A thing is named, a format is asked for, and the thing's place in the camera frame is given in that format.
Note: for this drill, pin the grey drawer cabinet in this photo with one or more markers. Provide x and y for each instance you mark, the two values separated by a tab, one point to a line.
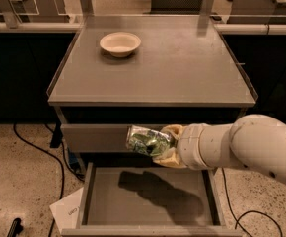
181	73

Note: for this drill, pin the grey upper drawer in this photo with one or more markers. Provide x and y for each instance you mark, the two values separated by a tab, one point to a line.
111	138

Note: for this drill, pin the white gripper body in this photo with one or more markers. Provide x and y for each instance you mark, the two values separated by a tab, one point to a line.
189	145

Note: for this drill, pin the white paper sheet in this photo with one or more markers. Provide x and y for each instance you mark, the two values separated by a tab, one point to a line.
65	211

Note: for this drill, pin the black object on floor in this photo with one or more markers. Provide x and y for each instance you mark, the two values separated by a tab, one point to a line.
16	228

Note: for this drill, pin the white paper bowl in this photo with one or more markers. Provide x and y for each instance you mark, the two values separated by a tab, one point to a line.
120	44

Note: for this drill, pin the grey background desk right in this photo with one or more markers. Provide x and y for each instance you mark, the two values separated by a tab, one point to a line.
272	12

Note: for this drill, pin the open grey middle drawer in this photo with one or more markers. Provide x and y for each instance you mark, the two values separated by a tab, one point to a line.
149	202

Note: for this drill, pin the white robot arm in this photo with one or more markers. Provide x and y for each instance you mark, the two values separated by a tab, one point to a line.
253	142

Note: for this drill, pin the white horizontal rail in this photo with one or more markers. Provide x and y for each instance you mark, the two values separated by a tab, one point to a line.
224	29

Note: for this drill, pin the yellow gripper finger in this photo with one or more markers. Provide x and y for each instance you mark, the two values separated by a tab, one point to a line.
173	131
169	159

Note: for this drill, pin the crushed green can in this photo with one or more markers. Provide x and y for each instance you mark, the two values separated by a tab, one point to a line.
148	142

